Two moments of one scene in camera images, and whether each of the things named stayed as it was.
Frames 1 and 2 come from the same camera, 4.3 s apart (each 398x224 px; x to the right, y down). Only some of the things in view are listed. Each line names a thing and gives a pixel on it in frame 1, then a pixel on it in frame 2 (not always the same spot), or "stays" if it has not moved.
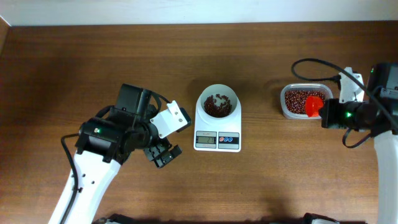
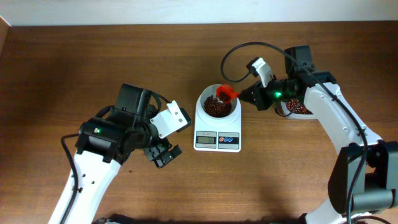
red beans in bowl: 213,110 stays
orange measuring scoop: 313,104 → 225,93
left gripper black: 153,153 stays
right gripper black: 326,112 → 259,94
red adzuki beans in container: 295,101 stays
